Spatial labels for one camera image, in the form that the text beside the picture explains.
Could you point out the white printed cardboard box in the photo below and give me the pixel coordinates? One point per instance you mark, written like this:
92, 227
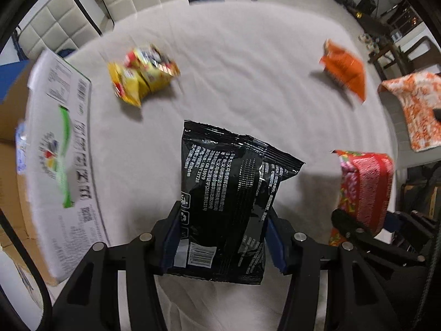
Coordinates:
55, 165

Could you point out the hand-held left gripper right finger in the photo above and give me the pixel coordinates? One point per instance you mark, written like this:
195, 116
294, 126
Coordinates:
277, 244

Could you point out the pale blue packet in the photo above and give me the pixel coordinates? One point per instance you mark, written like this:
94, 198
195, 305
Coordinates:
21, 148

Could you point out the dark wooden chair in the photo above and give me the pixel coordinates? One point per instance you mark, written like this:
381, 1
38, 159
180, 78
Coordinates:
410, 55

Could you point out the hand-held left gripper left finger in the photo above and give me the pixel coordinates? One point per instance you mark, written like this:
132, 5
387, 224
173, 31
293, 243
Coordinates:
171, 244

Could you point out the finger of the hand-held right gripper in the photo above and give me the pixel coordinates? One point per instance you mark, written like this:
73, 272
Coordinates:
396, 226
346, 226

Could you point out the orange snack packet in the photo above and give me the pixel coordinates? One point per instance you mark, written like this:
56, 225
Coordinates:
345, 70

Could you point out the orange white patterned cloth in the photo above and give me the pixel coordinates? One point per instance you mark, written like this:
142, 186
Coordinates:
417, 110

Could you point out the yellow red black snack packet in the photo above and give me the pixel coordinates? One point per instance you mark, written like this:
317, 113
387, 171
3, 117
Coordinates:
155, 67

